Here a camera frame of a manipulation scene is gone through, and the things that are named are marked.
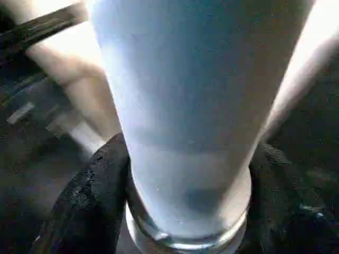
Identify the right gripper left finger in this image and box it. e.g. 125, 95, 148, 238
29, 132, 131, 254

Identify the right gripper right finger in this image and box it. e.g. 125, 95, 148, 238
245, 143, 339, 254

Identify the white plastic table top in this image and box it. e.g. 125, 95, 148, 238
0, 0, 339, 162

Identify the white plastic table leg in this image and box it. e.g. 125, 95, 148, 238
86, 0, 319, 253

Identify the black table mat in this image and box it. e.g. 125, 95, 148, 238
0, 11, 339, 254

